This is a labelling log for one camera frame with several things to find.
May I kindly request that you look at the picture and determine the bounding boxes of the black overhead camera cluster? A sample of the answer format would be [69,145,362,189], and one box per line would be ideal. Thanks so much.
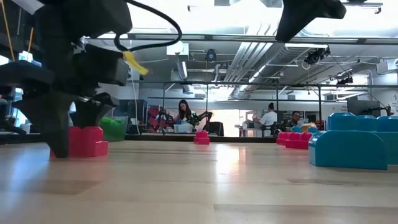
[303,46,331,65]

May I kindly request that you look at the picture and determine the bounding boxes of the green toy building block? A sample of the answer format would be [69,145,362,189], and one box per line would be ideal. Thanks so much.
[101,117,127,141]

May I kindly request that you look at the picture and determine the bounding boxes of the red equipment cart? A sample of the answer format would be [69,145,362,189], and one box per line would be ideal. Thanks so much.
[147,106,167,129]

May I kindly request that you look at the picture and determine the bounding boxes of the white hanging cable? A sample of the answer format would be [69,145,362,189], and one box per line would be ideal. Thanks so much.
[129,70,140,135]

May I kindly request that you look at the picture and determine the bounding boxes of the black background rig frame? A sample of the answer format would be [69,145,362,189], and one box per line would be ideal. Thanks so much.
[161,80,398,139]

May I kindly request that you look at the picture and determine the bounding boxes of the clear grey plastic bin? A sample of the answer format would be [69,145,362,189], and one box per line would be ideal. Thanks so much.
[99,115,129,142]

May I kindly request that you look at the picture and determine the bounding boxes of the white background bin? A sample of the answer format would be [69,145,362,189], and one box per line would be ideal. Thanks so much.
[173,123,193,134]

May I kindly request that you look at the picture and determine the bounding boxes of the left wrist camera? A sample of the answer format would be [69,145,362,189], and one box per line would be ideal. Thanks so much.
[73,44,131,88]

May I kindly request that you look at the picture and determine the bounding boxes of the black office chair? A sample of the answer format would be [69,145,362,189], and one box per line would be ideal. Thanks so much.
[203,121,224,137]

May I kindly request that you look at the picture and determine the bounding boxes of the black background monitor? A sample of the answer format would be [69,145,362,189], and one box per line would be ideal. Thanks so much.
[119,99,149,126]

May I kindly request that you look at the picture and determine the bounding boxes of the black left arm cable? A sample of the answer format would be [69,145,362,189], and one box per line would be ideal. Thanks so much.
[113,0,183,53]

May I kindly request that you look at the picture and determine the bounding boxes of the black aluminium table frame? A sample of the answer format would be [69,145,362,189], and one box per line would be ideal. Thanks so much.
[107,133,277,144]

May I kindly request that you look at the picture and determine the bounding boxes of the yellow hanging cable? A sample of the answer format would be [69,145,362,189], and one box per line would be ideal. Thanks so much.
[27,27,34,54]
[1,0,16,62]

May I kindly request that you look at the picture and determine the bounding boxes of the yellow cable tag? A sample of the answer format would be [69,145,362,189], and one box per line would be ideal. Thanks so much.
[122,50,150,76]

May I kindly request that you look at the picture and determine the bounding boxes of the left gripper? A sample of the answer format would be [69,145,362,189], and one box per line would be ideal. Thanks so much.
[0,37,121,159]

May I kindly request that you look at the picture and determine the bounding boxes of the long blue toy building block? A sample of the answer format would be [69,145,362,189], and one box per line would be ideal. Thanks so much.
[356,114,398,165]

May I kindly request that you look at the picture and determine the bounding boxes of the dark monitor screen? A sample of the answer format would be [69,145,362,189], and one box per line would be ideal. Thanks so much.
[347,99,382,118]

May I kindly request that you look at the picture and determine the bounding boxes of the person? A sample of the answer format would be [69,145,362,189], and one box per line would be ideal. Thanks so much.
[253,102,278,136]
[174,99,196,124]
[285,111,302,128]

